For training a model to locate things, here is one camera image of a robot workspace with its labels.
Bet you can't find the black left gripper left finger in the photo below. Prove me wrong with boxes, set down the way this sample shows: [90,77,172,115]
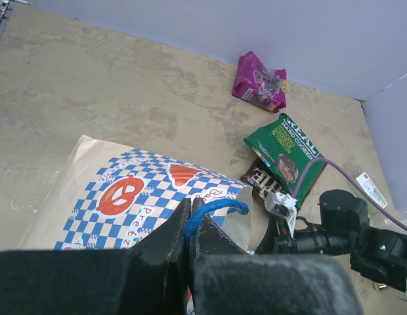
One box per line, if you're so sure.
[0,199,191,314]

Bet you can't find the green snack box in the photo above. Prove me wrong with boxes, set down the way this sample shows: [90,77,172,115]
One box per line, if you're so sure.
[244,113,322,194]

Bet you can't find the purple candy snack bag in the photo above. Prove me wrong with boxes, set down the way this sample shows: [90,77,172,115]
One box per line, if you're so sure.
[232,51,288,114]

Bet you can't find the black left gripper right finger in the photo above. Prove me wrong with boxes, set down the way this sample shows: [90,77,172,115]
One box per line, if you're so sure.
[189,198,363,314]

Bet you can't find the blue checkered paper bag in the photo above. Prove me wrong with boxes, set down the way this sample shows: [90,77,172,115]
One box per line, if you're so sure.
[19,136,253,250]

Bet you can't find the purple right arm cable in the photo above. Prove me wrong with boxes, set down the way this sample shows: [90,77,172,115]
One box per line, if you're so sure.
[291,157,407,236]

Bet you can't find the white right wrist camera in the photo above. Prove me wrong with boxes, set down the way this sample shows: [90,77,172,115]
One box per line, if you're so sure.
[264,192,297,238]

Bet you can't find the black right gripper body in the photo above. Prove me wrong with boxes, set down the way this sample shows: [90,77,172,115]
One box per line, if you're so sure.
[255,216,305,254]

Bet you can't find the brown sea salt chips bag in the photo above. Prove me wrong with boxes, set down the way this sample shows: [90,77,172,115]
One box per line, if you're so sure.
[240,159,286,202]

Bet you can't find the small green white box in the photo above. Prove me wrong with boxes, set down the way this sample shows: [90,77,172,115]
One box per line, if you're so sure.
[356,172,388,209]

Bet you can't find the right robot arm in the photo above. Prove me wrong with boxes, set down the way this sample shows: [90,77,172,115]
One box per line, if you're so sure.
[255,190,407,292]

